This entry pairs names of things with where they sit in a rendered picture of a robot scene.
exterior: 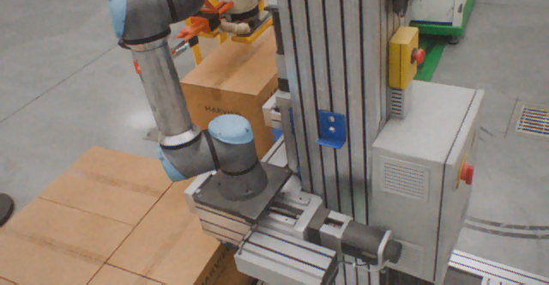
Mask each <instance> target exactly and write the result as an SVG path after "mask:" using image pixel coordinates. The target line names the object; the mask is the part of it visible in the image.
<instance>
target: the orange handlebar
mask: <svg viewBox="0 0 549 285"><path fill-rule="evenodd" d="M224 2H225V1H224V0H222V1H221V2H219V3H218V4H217V5H215V8H217V9H218V8H219V7H220V6H221V5H222V4H223V3H224ZM233 5H234V2H232V1H230V2H229V3H227V4H226V5H225V6H223V7H222V8H221V9H219V10H218V11H219V14H220V16H221V15H222V14H223V13H225V12H226V11H227V10H228V9H230V8H231V7H232V6H233ZM205 28H206V24H205V23H202V24H201V25H200V26H198V23H197V22H194V23H192V24H191V25H190V26H186V27H184V28H183V29H182V30H180V31H179V32H180V33H181V34H180V35H179V36H176V37H175V38H180V39H185V41H186V44H188V43H189V42H188V39H190V38H192V37H194V36H196V35H197V36H198V37H199V36H200V33H201V32H202V31H203V30H204V29H205Z"/></svg>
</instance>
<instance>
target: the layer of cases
mask: <svg viewBox="0 0 549 285"><path fill-rule="evenodd" d="M198 176H199V175H198ZM198 176H195V177H193V178H190V179H185V180H182V181H178V182H174V181H172V180H171V179H170V178H169V177H168V175H167V173H166V171H165V169H163V167H162V165H161V164H160V161H158V160H155V159H150V158H147V157H143V156H139V155H133V154H128V153H125V152H120V151H117V150H113V149H105V148H101V147H97V146H93V147H91V148H90V149H89V150H88V151H87V152H86V153H85V154H84V155H83V156H81V157H80V158H79V159H78V160H77V161H76V162H75V163H74V164H73V165H70V166H69V167H68V168H67V169H66V170H65V171H64V172H63V173H61V174H60V175H59V176H58V177H57V178H56V179H55V180H54V181H53V182H52V183H50V184H49V185H48V186H47V187H46V188H45V190H44V191H43V192H41V193H40V194H39V195H38V196H37V197H36V198H35V199H34V200H33V201H31V202H30V203H29V204H28V205H27V206H26V207H25V208H24V209H23V210H21V211H20V212H19V213H18V214H17V215H16V216H15V217H14V218H12V219H10V220H9V221H8V222H7V223H6V224H5V225H4V226H3V227H1V228H0V285H247V284H248V282H249V281H250V279H251V276H249V275H247V274H245V273H243V272H240V271H238V269H237V265H236V263H235V259H234V256H233V255H235V254H236V253H237V251H238V250H235V249H233V248H231V247H229V246H224V245H222V244H221V243H220V242H219V241H217V240H216V238H215V237H213V236H211V235H208V234H205V233H204V232H203V228H202V224H201V221H200V218H199V215H198V214H197V213H194V212H192V211H190V208H189V205H188V203H187V200H186V197H185V194H184V191H185V190H186V189H187V188H188V187H189V186H190V185H191V184H192V182H193V181H194V180H195V179H196V178H197V177H198Z"/></svg>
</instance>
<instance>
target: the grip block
mask: <svg viewBox="0 0 549 285"><path fill-rule="evenodd" d="M190 19H191V22H192V23H194V22H197V23H198V26H200V25H201V24H202V23H205V24H206V28H205V29H204V30H203V31H202V32H203V33H211V32H213V31H214V30H215V29H216V28H217V27H218V26H219V25H221V21H220V14H219V11H218V10H215V9H202V11H201V10H199V11H198V12H197V13H196V14H194V15H193V16H192V17H191V18H190ZM210 29H211V32H210Z"/></svg>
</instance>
